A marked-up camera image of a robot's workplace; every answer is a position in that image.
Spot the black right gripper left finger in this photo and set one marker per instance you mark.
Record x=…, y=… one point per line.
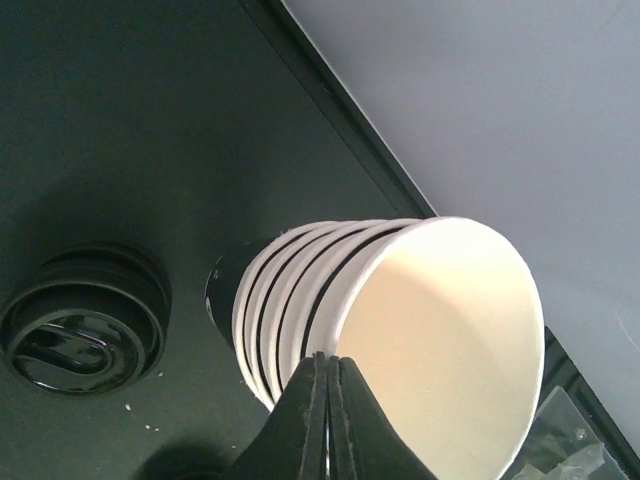
x=292, y=443

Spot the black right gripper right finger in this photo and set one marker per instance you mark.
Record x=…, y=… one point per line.
x=362, y=444

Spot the right paper cup stack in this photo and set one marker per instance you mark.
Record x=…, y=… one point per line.
x=442, y=316

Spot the black lid stack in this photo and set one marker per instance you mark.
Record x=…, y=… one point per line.
x=90, y=320

